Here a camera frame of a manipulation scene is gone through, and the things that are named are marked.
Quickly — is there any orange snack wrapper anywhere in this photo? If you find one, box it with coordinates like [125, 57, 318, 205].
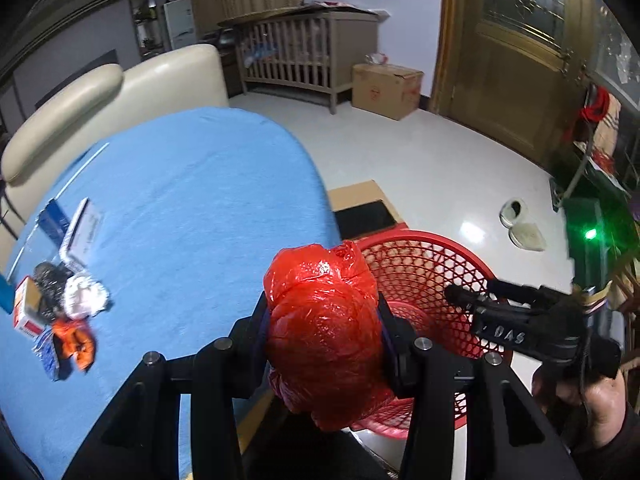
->
[52, 318, 96, 373]

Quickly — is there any blue white snack wrapper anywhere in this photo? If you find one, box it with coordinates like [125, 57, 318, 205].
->
[32, 327, 60, 382]

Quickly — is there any white paper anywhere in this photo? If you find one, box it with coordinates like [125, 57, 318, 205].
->
[62, 272, 110, 320]

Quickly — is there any red yellow white box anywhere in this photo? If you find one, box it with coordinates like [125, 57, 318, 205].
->
[12, 276, 47, 339]

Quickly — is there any black plastic bag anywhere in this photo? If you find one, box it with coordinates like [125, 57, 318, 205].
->
[34, 262, 73, 324]

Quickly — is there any white purple medicine box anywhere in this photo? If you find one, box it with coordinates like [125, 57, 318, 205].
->
[58, 198, 103, 273]

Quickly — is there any clear plastic tray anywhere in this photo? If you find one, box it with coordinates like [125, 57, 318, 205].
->
[14, 224, 60, 282]

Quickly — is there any red plastic bag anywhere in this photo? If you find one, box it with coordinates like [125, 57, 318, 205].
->
[264, 240, 393, 431]

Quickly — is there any dark blue torn carton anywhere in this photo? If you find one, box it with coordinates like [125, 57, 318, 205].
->
[37, 198, 70, 248]

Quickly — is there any person right hand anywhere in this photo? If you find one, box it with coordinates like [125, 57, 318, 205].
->
[532, 366, 627, 448]

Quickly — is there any flat white slipper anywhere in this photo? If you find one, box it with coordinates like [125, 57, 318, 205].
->
[509, 222, 547, 252]

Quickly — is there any upright white slipper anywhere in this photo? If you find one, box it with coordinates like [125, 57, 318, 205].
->
[499, 197, 528, 229]

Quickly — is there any red plastic mesh basket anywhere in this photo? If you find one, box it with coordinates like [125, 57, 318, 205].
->
[349, 228, 514, 441]

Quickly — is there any blue cylinder bottle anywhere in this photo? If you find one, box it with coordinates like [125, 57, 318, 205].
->
[0, 274, 15, 314]

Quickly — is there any black tablet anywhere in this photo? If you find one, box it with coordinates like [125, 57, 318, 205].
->
[334, 200, 397, 240]

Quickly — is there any flat cardboard box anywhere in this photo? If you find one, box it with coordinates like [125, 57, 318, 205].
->
[328, 180, 407, 236]

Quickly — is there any blue table cloth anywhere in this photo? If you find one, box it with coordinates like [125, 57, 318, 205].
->
[1, 107, 340, 479]

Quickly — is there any white thin rod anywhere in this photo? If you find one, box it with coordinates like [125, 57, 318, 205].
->
[6, 141, 110, 283]

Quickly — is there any brown cardboard box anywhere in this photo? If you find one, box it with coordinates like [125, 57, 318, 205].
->
[352, 64, 424, 120]

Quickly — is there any wooden door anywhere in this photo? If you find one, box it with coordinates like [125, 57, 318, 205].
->
[430, 0, 594, 168]

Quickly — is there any wooden baby crib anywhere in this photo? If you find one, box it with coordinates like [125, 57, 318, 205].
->
[220, 2, 380, 114]

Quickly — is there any cream leather sofa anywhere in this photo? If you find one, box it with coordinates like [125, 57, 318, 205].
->
[1, 44, 229, 264]

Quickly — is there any white refrigerator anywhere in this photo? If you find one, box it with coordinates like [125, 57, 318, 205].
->
[163, 0, 198, 50]

